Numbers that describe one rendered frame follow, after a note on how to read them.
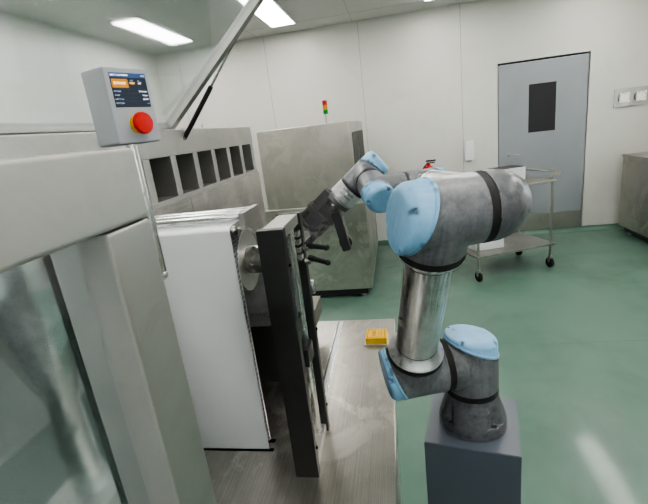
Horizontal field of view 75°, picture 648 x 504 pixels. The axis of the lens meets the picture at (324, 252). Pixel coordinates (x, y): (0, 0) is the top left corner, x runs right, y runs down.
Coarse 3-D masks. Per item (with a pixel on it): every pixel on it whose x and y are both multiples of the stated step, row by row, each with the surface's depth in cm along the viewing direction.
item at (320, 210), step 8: (328, 192) 114; (320, 200) 117; (328, 200) 115; (336, 200) 113; (312, 208) 114; (320, 208) 116; (328, 208) 116; (336, 208) 115; (344, 208) 114; (304, 216) 116; (312, 216) 115; (320, 216) 114; (328, 216) 116; (304, 224) 116; (312, 224) 116; (320, 224) 115; (328, 224) 115
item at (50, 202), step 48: (0, 192) 12; (48, 192) 13; (96, 192) 15; (0, 240) 11; (48, 240) 13; (96, 240) 16; (144, 240) 18; (96, 288) 16; (144, 288) 18; (144, 336) 17; (144, 384) 17; (144, 432) 18; (192, 432) 21; (192, 480) 20
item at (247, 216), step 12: (156, 216) 97; (168, 216) 93; (180, 216) 92; (192, 216) 91; (204, 216) 88; (216, 216) 87; (228, 216) 86; (240, 216) 85; (252, 216) 90; (168, 228) 89; (240, 228) 86
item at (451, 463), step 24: (432, 408) 106; (432, 432) 98; (432, 456) 95; (456, 456) 93; (480, 456) 91; (504, 456) 89; (432, 480) 97; (456, 480) 95; (480, 480) 93; (504, 480) 91
